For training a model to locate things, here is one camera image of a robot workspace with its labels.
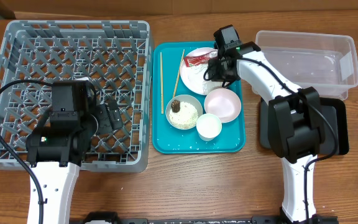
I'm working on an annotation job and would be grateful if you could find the clear plastic waste bin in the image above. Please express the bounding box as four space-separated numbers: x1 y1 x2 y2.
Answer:
255 30 358 100

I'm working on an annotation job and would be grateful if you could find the wooden chopstick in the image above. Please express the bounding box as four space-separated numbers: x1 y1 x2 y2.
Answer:
160 52 165 114
172 49 185 98

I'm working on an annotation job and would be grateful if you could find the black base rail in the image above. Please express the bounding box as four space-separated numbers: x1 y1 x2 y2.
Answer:
70 211 340 224

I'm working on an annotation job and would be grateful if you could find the small pink white bowl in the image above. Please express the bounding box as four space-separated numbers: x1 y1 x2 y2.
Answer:
204 88 242 123

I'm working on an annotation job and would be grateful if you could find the large white plate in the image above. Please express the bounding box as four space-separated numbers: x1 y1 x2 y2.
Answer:
180 60 223 95

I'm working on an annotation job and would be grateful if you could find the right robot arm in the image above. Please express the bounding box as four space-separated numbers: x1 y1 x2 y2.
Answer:
203 25 339 223

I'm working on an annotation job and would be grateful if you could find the black rectangular tray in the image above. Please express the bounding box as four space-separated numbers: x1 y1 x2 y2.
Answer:
259 98 349 155

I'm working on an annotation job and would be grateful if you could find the pile of white rice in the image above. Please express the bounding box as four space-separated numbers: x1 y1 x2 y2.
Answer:
168 101 198 129

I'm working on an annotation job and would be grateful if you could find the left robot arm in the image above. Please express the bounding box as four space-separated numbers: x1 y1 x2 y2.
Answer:
25 80 123 223

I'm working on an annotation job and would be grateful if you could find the red snack wrapper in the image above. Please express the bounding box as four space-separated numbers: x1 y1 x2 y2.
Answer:
184 51 218 67

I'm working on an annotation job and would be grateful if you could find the grey bowl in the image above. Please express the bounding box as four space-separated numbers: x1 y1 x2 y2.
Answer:
165 95 203 130

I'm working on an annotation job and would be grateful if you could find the teal plastic serving tray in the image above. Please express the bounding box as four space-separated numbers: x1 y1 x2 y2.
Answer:
152 41 246 154

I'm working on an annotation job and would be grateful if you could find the white cup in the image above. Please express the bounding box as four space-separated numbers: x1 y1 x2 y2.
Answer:
196 113 223 141

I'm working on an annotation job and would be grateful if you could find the left wooden chopstick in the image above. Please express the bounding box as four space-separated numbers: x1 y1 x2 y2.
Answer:
160 52 165 114

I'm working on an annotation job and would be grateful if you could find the brown food piece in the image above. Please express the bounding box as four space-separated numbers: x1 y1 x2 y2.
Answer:
171 100 181 113

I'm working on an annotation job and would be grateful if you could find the grey plastic dishwasher rack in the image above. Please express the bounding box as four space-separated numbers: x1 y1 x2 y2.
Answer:
0 21 154 172

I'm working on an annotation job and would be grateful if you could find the right wooden chopstick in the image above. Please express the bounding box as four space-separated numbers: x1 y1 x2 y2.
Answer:
172 49 185 98

